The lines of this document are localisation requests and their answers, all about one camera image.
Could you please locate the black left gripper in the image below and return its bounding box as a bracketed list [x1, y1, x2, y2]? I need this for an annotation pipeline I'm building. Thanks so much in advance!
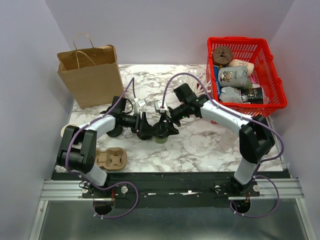
[121, 111, 156, 137]

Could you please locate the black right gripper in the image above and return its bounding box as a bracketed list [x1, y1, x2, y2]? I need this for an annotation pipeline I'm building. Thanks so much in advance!
[159, 103, 189, 138]

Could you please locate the black coffee cup lid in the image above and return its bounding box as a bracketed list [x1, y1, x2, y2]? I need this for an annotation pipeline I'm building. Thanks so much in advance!
[106, 126, 123, 138]

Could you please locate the brown paper bag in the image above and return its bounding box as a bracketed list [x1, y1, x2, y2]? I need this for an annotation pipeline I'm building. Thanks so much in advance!
[57, 44, 124, 109]

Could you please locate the green paper coffee cup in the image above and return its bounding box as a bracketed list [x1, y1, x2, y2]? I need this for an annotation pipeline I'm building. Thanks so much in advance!
[60, 124, 77, 137]

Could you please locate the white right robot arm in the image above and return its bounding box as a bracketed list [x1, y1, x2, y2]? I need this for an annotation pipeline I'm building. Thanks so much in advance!
[155, 83, 275, 196]

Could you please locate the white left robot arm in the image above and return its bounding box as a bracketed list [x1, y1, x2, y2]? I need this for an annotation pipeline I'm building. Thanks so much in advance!
[56, 96, 155, 198]

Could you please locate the grey coffee bag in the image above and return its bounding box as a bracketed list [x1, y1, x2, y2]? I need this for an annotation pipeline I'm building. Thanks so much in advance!
[218, 66, 252, 89]

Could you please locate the black coffee bag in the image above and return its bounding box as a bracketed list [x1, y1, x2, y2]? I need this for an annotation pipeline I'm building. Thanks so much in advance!
[240, 87, 264, 104]

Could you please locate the brown cardboard cup carrier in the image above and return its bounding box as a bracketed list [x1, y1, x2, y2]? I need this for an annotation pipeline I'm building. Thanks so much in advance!
[95, 147, 128, 172]

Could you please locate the red cup with straws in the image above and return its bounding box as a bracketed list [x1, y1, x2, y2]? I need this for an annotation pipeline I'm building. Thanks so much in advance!
[180, 70, 212, 97]

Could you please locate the clear plastic water bottle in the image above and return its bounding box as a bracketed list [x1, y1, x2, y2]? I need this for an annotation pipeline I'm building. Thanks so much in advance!
[219, 129, 238, 152]

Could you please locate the grey crumpled pouch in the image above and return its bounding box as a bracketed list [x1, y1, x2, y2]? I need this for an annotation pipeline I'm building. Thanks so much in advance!
[219, 86, 243, 104]

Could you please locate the blue snack box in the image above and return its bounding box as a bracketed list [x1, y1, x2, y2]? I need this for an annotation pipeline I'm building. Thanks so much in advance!
[213, 65, 221, 97]

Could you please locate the beige wrapped roll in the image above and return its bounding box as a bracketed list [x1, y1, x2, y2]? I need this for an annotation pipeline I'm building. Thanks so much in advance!
[229, 59, 255, 76]

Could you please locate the red plastic basket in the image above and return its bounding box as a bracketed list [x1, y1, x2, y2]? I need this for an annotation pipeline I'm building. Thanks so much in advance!
[206, 36, 288, 117]

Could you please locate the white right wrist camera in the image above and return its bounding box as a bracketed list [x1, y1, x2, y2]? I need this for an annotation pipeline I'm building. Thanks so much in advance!
[154, 100, 168, 114]

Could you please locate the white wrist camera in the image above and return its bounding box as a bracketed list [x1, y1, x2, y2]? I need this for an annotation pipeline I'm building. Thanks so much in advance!
[154, 100, 168, 114]
[132, 97, 146, 114]

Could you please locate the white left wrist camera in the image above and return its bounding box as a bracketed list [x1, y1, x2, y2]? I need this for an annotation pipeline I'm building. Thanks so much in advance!
[132, 97, 146, 114]

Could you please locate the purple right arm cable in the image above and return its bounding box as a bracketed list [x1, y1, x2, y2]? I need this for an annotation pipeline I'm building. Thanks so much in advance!
[161, 72, 286, 219]

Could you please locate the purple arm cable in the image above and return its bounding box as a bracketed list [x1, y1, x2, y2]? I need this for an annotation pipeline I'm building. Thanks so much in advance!
[161, 72, 286, 219]
[64, 77, 140, 219]

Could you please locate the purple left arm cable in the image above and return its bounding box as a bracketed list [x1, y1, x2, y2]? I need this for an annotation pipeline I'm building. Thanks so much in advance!
[64, 77, 140, 219]

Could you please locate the black mounting base rail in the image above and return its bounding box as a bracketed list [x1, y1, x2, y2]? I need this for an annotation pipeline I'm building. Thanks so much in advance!
[79, 171, 261, 209]

